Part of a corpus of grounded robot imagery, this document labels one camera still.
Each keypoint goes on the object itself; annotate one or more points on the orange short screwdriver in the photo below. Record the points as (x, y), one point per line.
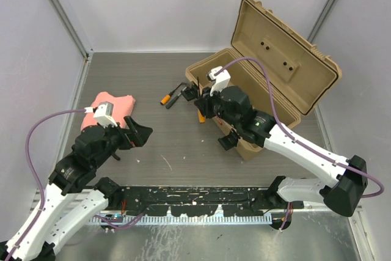
(165, 99)

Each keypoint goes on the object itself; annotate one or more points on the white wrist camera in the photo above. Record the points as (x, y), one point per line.
(103, 114)
(220, 79)

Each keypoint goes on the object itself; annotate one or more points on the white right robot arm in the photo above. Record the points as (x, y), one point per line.
(339, 182)

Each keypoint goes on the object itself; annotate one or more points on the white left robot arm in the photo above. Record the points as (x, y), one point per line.
(46, 230)

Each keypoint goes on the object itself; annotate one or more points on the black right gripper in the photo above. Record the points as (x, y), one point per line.
(204, 104)

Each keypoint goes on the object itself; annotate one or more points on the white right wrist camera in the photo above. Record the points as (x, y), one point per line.
(220, 79)

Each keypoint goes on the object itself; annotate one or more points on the black thin screwdriver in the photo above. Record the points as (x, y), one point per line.
(174, 99)

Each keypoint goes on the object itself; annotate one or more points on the tan plastic tool case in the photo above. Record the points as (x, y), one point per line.
(282, 70)

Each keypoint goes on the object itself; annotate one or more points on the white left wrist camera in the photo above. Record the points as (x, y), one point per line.
(103, 114)

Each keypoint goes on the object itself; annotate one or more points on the black handled pliers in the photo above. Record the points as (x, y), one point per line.
(116, 157)

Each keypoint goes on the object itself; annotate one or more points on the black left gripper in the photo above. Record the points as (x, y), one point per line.
(139, 134)

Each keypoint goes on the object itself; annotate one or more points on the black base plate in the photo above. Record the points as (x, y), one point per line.
(194, 201)

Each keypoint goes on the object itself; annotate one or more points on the pink folded cloth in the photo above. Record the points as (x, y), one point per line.
(123, 106)

